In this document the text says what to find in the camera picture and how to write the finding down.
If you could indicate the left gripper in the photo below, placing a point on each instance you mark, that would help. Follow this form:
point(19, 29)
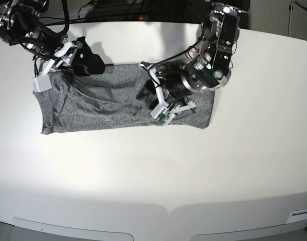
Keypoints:
point(171, 86)

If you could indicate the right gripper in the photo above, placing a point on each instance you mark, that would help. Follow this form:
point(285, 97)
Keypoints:
point(75, 56)

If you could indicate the grey long-sleeve T-shirt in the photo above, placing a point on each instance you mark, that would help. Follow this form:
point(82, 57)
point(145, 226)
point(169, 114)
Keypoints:
point(95, 102)

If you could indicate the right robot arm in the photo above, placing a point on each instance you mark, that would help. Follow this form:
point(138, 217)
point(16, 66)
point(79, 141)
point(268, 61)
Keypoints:
point(20, 25)

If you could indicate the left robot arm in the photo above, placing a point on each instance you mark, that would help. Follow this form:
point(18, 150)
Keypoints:
point(204, 65)

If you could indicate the black power strip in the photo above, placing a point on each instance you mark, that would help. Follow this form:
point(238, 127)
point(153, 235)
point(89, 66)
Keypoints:
point(130, 18)

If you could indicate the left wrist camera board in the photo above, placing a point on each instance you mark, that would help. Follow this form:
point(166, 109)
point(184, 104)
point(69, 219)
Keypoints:
point(162, 115)

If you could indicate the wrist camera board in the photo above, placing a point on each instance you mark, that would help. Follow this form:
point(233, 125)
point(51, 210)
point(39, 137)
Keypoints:
point(41, 83)
point(162, 115)

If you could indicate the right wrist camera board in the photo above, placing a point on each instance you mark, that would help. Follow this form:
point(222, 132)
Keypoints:
point(41, 83)

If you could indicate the metal stand frame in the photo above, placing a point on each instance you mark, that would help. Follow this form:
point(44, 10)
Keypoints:
point(297, 22)

